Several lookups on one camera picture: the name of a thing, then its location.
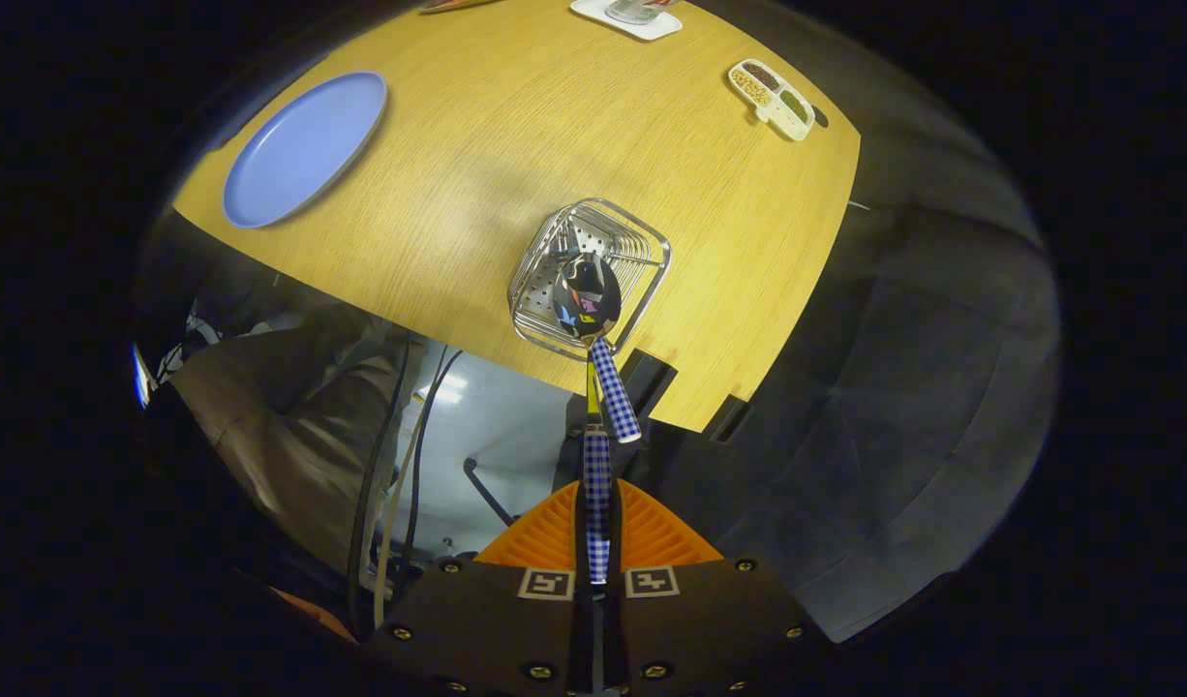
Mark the black table bracket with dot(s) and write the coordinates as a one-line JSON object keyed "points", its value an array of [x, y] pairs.
{"points": [[727, 418], [652, 382]]}

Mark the blue round plate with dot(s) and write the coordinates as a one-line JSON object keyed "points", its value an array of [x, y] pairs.
{"points": [[303, 150]]}

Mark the white green drink bottle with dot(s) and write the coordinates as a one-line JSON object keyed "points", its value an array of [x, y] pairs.
{"points": [[637, 10]]}

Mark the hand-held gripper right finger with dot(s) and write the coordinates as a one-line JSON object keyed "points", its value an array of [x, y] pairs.
{"points": [[681, 629]]}

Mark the white coaster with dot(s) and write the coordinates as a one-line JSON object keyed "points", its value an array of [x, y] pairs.
{"points": [[652, 29]]}

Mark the beige plate with food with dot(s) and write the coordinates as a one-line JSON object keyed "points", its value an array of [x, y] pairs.
{"points": [[458, 4]]}

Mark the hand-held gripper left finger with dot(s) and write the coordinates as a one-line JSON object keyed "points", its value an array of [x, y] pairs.
{"points": [[516, 629]]}

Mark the white divided snack dish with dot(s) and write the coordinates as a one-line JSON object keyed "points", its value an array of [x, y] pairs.
{"points": [[773, 97]]}

